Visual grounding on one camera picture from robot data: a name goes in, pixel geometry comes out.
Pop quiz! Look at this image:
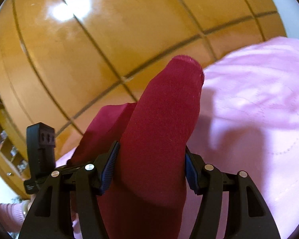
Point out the maroon garment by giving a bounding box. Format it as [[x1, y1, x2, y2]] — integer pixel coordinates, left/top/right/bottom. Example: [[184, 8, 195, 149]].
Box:
[[66, 55, 205, 239]]

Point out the pink bedsheet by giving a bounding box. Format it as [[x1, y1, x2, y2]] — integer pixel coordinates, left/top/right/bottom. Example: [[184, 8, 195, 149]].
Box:
[[56, 37, 299, 239]]

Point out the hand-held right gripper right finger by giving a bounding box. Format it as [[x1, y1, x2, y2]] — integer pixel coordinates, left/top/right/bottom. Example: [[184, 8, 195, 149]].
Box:
[[185, 146, 277, 239]]

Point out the wooden shelf unit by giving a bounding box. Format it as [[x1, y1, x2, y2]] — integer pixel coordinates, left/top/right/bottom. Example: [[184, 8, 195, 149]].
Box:
[[0, 105, 31, 201]]

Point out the person's left forearm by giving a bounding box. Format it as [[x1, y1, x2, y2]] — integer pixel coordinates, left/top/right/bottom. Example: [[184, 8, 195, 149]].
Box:
[[0, 200, 33, 231]]

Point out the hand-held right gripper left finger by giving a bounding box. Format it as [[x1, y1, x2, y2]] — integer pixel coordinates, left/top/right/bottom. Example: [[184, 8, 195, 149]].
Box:
[[20, 141, 121, 239]]

